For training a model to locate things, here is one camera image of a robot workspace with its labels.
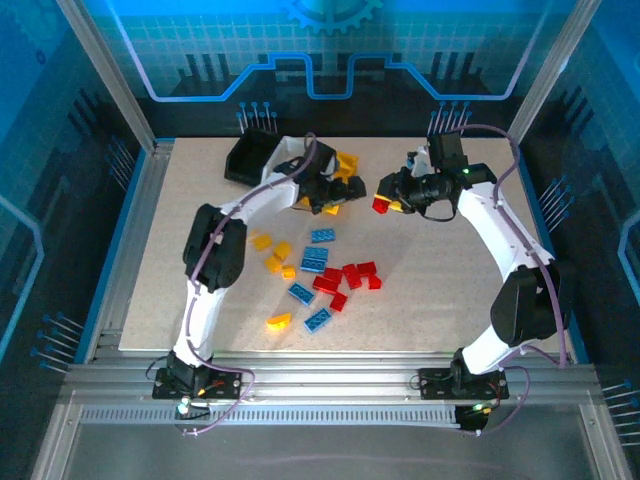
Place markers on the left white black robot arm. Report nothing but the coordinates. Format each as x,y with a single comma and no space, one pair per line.
200,320

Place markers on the grey metal bottom panel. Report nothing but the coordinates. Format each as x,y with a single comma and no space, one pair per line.
325,450

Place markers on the black plastic bin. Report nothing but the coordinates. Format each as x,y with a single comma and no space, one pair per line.
250,150

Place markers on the aluminium frame post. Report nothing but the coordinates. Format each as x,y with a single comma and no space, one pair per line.
112,75
550,75

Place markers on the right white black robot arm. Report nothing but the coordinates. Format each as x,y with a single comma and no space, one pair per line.
500,225

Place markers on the aluminium frame beam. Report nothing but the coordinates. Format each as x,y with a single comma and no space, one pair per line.
325,375

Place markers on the white plastic bin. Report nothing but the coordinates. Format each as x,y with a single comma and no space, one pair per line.
285,150

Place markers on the small yellow lego brick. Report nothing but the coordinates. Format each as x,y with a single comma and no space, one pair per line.
288,272

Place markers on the aluminium side rail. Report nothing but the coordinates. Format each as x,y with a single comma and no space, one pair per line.
154,170

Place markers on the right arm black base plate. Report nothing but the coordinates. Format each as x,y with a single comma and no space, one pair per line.
432,385

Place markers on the yellow sloped lego brick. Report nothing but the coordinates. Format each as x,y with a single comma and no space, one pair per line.
279,321

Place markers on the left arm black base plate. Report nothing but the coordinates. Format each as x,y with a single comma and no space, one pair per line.
227,384

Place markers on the black controller box with LEDs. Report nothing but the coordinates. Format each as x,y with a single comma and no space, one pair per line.
470,420

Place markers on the yellow plastic bin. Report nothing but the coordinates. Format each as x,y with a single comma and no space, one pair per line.
347,162

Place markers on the large blue lego brick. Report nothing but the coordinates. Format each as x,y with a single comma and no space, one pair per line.
314,259

